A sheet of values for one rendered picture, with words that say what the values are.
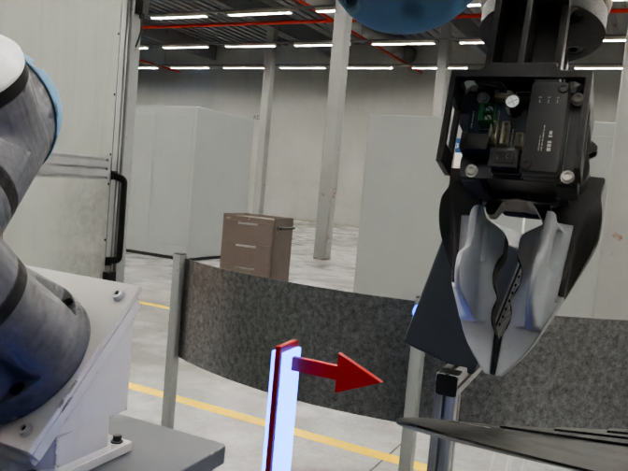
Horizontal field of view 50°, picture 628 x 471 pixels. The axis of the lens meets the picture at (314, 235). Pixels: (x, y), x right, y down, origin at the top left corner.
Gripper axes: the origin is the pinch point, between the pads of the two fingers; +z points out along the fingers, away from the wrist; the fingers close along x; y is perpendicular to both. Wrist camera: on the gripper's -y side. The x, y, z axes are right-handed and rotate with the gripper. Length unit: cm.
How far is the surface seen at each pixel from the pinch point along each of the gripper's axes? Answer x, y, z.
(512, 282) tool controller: -7, -55, -14
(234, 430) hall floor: -164, -280, 38
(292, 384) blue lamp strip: -11.8, 0.4, 4.1
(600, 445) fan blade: 5.7, 3.4, 3.7
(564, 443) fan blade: 4.2, 4.8, 4.0
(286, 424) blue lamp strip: -11.9, 0.1, 6.5
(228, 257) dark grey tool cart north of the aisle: -375, -578, -101
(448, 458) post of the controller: -12, -55, 10
